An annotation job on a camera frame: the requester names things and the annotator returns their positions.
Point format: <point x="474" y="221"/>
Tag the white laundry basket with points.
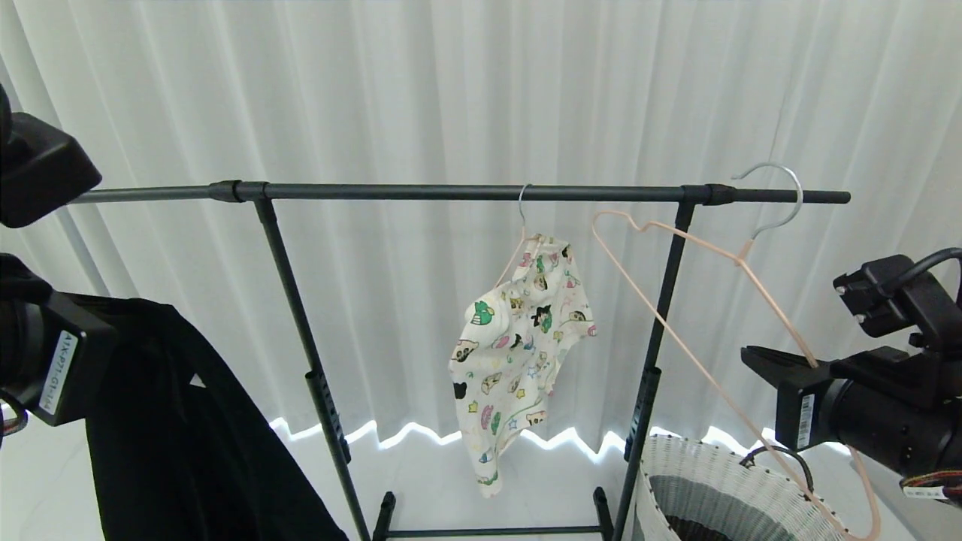
<point x="706" y="481"/>

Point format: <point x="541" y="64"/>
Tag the pink clothes hanger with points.
<point x="521" y="207"/>
<point x="774" y="308"/>

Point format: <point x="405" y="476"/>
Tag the black garment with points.
<point x="173" y="466"/>

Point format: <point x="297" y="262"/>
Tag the white curtain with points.
<point x="451" y="90"/>

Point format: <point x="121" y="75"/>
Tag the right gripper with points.
<point x="879" y="428"/>

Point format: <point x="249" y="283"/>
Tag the cream printed garment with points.
<point x="518" y="361"/>

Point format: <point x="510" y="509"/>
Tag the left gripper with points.
<point x="45" y="353"/>

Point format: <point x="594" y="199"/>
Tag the black clothes rack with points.
<point x="451" y="192"/>

